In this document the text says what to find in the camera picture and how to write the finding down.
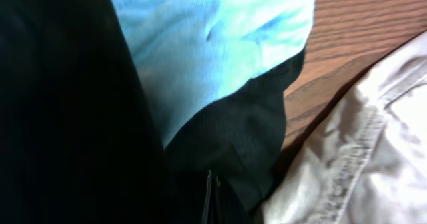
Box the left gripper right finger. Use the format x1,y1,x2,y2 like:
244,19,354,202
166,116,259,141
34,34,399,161
213,177,223,224

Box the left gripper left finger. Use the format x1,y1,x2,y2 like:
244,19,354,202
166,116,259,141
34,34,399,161
201,171,213,224

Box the beige khaki shorts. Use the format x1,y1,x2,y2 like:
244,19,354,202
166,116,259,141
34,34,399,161
255,34,426,224

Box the black t-shirt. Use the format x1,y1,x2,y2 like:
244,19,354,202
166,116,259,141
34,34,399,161
1,0,306,223

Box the light blue t-shirt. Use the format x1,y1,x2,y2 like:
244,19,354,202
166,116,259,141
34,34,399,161
112,0,315,145

